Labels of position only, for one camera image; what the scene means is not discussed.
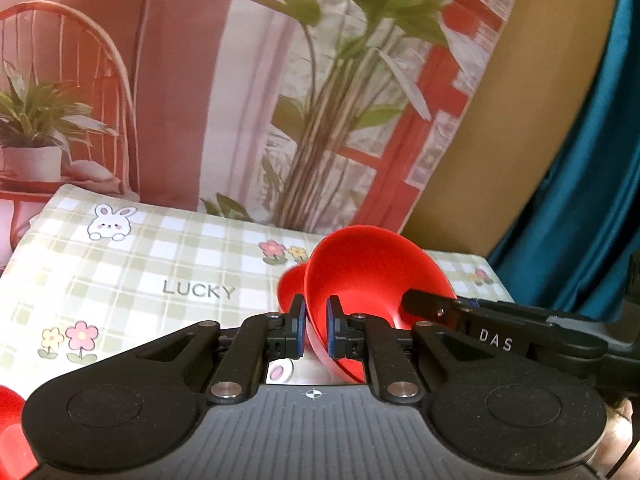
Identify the wooden panel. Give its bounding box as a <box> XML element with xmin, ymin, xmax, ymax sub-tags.
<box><xmin>401</xmin><ymin>0</ymin><xmax>624</xmax><ymax>257</ymax></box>

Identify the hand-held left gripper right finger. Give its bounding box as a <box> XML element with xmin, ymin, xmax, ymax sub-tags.
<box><xmin>326</xmin><ymin>296</ymin><xmax>482</xmax><ymax>405</ymax></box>

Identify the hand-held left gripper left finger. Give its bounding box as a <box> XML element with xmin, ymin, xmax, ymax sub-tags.
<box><xmin>132</xmin><ymin>294</ymin><xmax>307</xmax><ymax>405</ymax></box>

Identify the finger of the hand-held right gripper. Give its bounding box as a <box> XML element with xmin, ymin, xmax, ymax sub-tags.
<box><xmin>402</xmin><ymin>289</ymin><xmax>609</xmax><ymax>362</ymax></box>

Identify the printed wall tapestry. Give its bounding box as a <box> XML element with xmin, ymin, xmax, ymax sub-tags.
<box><xmin>0</xmin><ymin>0</ymin><xmax>524</xmax><ymax>257</ymax></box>

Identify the checkered printed tablecloth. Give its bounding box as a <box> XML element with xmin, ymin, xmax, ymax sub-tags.
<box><xmin>0</xmin><ymin>183</ymin><xmax>516</xmax><ymax>411</ymax></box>

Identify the red plastic bowl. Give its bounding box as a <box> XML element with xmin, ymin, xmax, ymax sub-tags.
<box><xmin>304</xmin><ymin>227</ymin><xmax>459</xmax><ymax>387</ymax></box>
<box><xmin>276</xmin><ymin>264</ymin><xmax>312</xmax><ymax>313</ymax></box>
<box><xmin>0</xmin><ymin>385</ymin><xmax>40</xmax><ymax>480</ymax></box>

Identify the teal curtain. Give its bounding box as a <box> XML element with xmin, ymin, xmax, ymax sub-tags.
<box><xmin>486</xmin><ymin>0</ymin><xmax>640</xmax><ymax>322</ymax></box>

